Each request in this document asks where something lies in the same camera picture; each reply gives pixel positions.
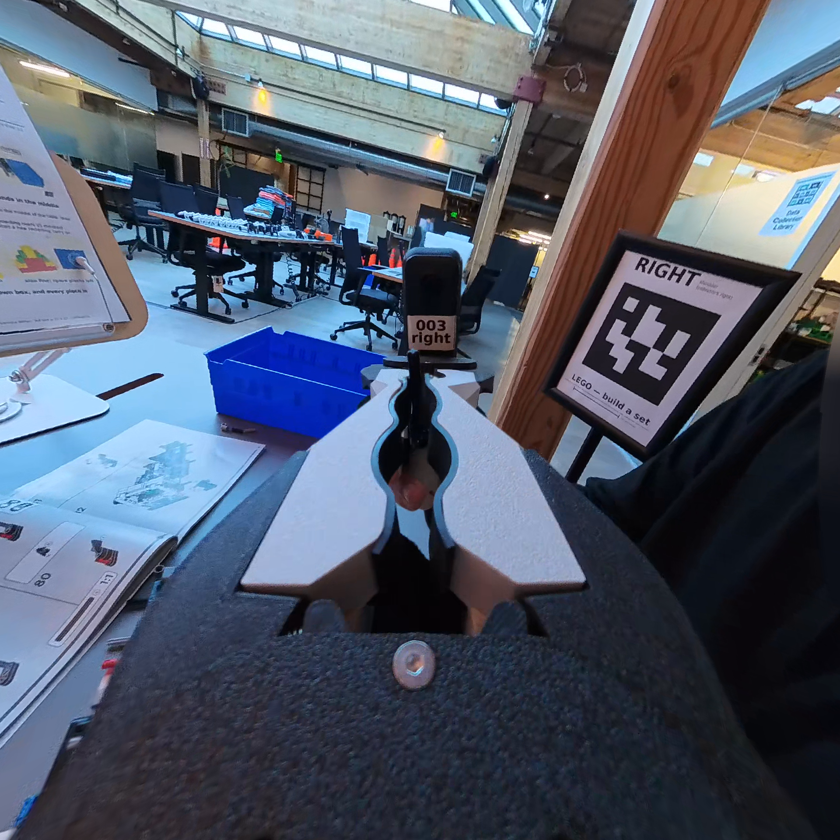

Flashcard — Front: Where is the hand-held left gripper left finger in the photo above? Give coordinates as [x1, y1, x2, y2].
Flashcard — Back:
[240, 377, 408, 632]

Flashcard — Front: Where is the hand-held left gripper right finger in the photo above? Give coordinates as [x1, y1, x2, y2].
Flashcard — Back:
[425, 376, 587, 635]

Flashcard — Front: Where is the black lego axle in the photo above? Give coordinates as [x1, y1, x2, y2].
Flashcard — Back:
[405, 350, 432, 463]

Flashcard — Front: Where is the lego instruction booklet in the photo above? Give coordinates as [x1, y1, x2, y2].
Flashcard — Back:
[0, 419, 266, 746]

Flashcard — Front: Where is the person's right hand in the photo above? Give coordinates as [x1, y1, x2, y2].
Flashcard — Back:
[388, 462, 435, 513]

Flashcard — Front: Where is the black office chair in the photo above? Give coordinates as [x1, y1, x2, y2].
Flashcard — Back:
[159, 180, 250, 317]
[330, 226, 403, 353]
[459, 264, 504, 337]
[118, 164, 169, 262]

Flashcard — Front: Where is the black partition board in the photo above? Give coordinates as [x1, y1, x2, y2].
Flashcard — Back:
[486, 233, 540, 309]

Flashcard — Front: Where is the blue plastic bin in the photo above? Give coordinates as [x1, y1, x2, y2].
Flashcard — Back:
[205, 326, 389, 439]

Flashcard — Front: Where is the black framed sign stand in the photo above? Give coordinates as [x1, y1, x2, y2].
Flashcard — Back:
[542, 230, 803, 484]

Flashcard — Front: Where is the row of skylight windows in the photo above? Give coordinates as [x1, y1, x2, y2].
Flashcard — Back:
[176, 10, 509, 114]

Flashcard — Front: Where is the long wooden office desk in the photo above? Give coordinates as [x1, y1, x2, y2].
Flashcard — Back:
[147, 209, 355, 324]

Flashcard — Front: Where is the white document stand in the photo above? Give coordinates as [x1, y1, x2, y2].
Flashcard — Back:
[0, 346, 110, 447]

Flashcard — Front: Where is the storage shelf with green bins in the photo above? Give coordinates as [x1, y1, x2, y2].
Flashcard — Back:
[755, 279, 840, 378]

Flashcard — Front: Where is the wooden clipboard with printed sheet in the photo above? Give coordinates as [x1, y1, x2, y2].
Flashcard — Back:
[0, 66, 149, 358]

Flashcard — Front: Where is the silver ventilation duct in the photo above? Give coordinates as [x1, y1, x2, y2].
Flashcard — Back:
[248, 121, 490, 194]

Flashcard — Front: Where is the wooden support post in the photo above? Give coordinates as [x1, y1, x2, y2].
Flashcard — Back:
[487, 0, 773, 460]

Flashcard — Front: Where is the blue printed wall poster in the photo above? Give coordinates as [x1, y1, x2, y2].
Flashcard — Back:
[758, 171, 837, 239]

